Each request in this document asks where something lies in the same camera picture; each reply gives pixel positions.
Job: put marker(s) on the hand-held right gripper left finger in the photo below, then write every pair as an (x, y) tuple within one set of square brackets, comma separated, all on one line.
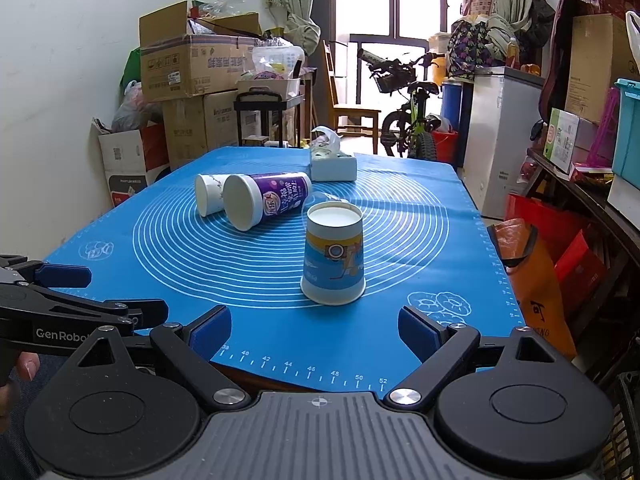
[(210, 330)]

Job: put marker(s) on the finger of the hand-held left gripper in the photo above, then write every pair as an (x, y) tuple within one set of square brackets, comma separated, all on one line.
[(62, 275), (145, 312)]

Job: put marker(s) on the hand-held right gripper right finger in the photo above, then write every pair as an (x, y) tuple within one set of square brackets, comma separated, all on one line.
[(418, 330)]

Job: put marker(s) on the purple printed paper cup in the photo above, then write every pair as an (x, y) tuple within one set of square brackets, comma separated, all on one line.
[(280, 195)]

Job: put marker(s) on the blue printed paper cup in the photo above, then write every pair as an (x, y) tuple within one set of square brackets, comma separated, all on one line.
[(332, 265)]

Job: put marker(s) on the white paper cup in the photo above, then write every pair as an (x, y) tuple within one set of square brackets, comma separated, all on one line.
[(210, 195)]

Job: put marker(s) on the person's left hand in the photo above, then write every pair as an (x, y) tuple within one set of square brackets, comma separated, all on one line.
[(27, 365)]

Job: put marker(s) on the blue silicone baking mat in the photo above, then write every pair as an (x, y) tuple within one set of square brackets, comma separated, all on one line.
[(200, 270)]

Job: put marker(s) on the white printed cardboard box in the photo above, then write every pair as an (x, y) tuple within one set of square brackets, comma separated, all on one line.
[(127, 165)]

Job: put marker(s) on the orange paper bag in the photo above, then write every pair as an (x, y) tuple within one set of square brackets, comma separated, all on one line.
[(542, 290)]

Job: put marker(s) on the red paper bag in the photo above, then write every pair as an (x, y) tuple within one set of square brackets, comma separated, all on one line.
[(555, 225)]

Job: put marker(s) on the white plastic bag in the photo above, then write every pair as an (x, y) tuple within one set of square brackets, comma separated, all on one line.
[(132, 107)]

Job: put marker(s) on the white tissue box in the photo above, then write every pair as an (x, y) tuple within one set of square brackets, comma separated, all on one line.
[(332, 167)]

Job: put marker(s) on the red bucket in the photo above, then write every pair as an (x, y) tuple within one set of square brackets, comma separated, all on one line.
[(445, 145)]

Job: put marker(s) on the white chest freezer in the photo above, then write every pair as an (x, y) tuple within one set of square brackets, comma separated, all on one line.
[(500, 135)]

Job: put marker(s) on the dark wooden shelf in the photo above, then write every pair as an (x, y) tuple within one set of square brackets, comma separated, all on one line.
[(600, 210)]

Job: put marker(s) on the green bag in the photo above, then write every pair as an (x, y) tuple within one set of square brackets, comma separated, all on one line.
[(131, 67)]

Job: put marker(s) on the green and black bicycle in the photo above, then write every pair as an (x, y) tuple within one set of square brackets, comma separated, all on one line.
[(415, 110)]

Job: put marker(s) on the black plastic crate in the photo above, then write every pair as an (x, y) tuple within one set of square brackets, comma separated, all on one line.
[(625, 425)]

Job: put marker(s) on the wooden chair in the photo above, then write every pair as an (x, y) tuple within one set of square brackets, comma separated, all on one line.
[(352, 112)]

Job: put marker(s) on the blue water barrel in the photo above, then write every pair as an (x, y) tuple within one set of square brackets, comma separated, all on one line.
[(450, 105)]

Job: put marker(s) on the black utility cart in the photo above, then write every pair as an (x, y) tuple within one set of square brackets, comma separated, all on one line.
[(270, 102)]

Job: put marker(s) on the white and green box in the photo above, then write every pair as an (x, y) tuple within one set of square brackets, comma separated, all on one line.
[(565, 137)]

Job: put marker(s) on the large open cardboard box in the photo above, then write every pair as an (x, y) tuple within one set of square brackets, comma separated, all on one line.
[(190, 65)]

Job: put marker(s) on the clear plastic container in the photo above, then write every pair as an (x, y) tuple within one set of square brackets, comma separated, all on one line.
[(277, 60)]

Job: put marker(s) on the purple floral bag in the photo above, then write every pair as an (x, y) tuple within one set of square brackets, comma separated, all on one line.
[(470, 47)]

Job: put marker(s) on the teal plastic bin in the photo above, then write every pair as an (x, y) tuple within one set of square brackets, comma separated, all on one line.
[(629, 130)]

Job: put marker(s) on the orange drink bottle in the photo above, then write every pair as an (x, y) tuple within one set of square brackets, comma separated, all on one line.
[(512, 52)]

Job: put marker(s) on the dark red bag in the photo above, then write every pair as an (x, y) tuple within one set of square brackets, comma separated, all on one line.
[(562, 45)]

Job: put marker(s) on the tall brown cardboard box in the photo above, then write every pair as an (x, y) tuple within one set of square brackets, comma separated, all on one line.
[(597, 65)]

